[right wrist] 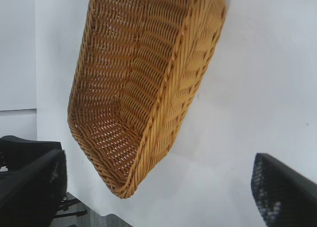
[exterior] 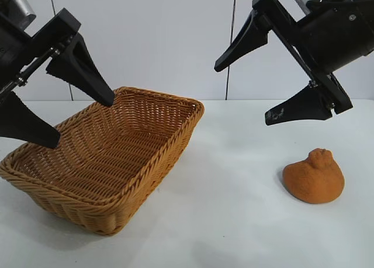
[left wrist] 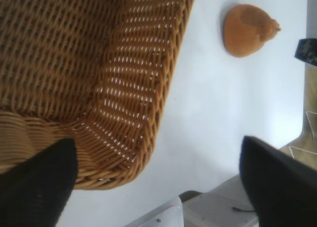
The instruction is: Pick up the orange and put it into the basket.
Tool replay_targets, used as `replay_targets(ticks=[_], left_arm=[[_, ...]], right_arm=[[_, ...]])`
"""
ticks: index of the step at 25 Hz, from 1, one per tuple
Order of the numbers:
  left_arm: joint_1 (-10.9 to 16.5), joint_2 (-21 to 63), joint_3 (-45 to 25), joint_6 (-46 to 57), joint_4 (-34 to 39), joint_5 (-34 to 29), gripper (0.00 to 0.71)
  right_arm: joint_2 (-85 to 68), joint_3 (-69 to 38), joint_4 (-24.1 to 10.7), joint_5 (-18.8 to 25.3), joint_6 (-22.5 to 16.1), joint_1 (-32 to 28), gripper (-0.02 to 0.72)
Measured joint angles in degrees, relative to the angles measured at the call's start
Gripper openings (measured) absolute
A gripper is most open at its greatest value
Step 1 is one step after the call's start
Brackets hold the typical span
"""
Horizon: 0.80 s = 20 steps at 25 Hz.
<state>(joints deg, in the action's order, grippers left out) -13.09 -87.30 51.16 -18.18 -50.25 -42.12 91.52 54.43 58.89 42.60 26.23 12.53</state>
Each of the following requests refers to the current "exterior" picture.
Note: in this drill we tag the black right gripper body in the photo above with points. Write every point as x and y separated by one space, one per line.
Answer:
330 37

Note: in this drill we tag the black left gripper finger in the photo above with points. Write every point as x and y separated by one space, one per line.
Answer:
84 72
20 125

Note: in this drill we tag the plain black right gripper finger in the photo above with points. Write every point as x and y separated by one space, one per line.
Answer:
245 40

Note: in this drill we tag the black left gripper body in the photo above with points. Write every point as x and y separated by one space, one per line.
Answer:
11 46

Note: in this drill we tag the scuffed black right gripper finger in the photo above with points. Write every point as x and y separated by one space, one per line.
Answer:
304 107

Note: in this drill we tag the orange textured bread lump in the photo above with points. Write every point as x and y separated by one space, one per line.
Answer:
312 180

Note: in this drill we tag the woven wicker basket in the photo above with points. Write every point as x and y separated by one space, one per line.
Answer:
102 151

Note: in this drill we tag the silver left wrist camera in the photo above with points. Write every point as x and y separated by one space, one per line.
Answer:
22 5

